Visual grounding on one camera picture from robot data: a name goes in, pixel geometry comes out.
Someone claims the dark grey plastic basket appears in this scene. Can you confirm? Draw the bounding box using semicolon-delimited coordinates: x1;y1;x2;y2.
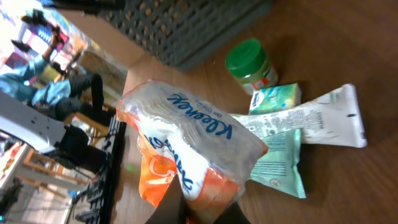
98;0;273;71

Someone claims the small teal tissue pack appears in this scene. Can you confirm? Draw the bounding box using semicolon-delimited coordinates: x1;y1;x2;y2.
249;83;302;114

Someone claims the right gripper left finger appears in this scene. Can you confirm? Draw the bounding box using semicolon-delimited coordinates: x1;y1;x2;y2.
146;176;186;224

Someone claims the small orange tissue pack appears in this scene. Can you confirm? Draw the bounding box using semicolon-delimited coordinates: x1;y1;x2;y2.
116;80;268;223

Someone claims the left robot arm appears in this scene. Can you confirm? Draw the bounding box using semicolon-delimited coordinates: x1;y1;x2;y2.
1;92;108;173

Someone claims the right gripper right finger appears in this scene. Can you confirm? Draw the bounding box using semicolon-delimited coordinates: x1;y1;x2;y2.
214;202;251;224

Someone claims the teal snack packet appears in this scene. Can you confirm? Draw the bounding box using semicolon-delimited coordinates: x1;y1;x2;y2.
250;129;307;198

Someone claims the seated person in background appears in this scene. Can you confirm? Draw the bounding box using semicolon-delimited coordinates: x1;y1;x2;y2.
1;25;112;126

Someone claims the green red snack bag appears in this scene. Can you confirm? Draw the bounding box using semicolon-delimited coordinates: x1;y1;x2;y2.
225;39;278;95

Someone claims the white cream tube gold cap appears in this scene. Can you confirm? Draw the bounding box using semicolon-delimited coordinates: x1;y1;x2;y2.
232;83;368;148

